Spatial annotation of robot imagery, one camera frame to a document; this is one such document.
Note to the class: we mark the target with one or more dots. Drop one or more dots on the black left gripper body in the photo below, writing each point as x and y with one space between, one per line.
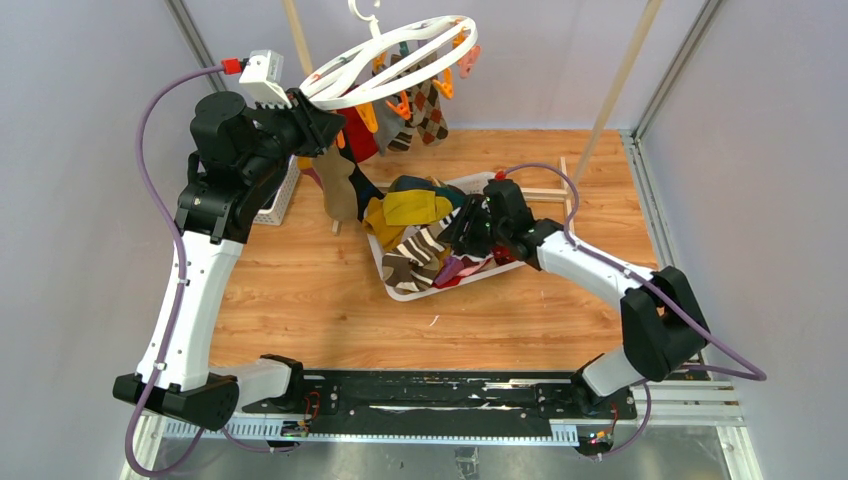
292 128

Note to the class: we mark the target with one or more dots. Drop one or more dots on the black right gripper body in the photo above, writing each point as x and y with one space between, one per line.
476 228

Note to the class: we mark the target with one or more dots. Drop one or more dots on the brown white striped sock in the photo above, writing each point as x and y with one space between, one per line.
414 263

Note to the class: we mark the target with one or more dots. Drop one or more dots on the tan brown sock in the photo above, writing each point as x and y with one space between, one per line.
339 194

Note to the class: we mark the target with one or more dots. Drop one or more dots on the white round clip hanger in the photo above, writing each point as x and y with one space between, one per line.
434 51

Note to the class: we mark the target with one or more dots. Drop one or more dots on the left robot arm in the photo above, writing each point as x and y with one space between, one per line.
242 155

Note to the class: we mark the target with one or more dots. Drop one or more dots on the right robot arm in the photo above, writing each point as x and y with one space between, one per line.
661 320

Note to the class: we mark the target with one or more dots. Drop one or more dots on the purple maroon mustard hanging sock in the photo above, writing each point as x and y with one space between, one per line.
306 167

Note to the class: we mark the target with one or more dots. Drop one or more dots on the red sock in basket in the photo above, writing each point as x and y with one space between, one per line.
498 261

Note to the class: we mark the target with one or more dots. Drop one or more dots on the purple sock in basket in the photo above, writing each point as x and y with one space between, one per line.
450 269

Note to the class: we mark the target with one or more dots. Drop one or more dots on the red hanging sock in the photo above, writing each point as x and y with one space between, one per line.
359 143

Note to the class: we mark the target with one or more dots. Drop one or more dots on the mustard yellow sock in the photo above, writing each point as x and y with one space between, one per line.
388 218

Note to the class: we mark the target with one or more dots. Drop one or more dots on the small white perforated basket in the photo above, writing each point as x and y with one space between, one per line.
274 211

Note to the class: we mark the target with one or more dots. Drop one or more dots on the argyle brown hanging sock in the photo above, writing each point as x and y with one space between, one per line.
427 118

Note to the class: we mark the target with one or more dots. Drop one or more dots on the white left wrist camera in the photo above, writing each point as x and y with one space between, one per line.
260 79

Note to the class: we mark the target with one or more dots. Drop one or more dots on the wooden hanger stand frame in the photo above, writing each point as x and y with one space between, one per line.
543 63

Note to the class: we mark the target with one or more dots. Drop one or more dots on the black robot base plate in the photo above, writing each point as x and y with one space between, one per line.
450 405

